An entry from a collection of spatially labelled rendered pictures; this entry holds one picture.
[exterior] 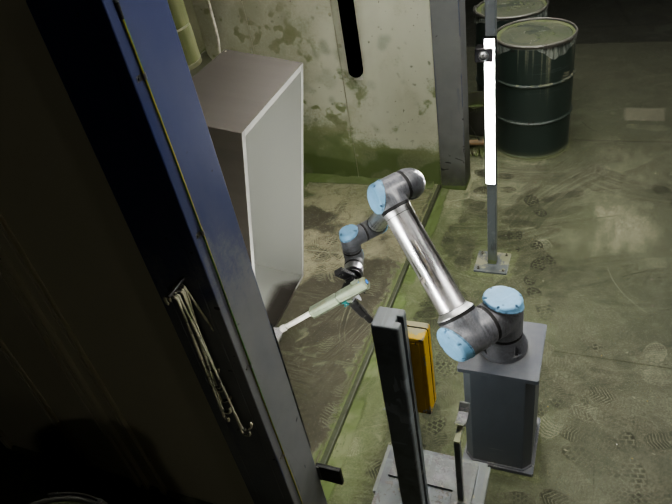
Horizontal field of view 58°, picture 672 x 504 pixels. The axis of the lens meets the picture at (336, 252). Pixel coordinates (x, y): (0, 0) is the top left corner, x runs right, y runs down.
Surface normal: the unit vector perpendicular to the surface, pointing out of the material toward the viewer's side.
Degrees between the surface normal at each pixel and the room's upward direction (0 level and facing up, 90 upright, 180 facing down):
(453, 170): 90
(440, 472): 0
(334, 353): 0
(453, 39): 90
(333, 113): 90
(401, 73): 90
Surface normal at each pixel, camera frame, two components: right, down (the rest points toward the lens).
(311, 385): -0.16, -0.78
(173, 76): 0.92, 0.10
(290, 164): -0.31, 0.62
